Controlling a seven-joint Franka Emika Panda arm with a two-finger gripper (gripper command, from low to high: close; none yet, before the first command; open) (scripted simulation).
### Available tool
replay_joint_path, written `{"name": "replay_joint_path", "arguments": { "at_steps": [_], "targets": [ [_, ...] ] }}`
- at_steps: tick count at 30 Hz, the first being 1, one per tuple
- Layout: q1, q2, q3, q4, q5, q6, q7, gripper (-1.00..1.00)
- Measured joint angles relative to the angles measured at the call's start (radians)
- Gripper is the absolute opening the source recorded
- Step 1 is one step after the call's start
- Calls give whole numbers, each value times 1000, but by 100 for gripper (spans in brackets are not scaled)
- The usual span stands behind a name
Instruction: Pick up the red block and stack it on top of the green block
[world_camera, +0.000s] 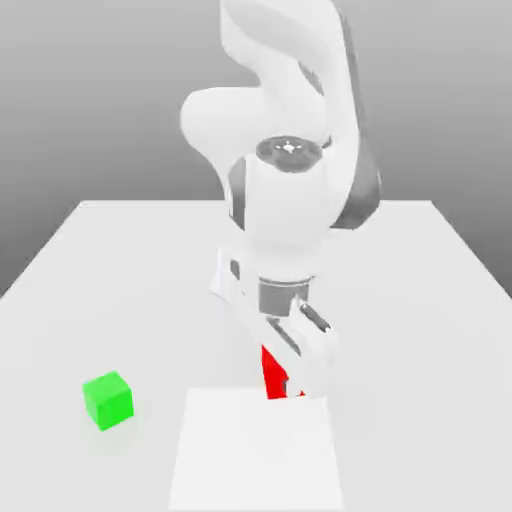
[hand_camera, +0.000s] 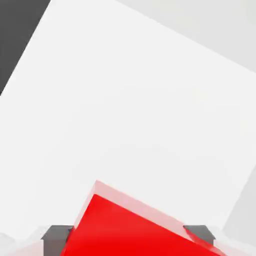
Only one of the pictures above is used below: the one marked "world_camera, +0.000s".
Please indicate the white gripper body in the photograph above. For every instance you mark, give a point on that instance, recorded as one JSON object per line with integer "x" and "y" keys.
{"x": 314, "y": 356}

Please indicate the small red cube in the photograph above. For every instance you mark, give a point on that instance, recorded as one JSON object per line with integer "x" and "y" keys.
{"x": 273, "y": 372}

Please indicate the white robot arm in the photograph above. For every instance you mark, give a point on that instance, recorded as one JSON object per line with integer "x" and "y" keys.
{"x": 280, "y": 208}

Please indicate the small green cube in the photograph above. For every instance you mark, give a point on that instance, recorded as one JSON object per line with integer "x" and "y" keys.
{"x": 108, "y": 400}

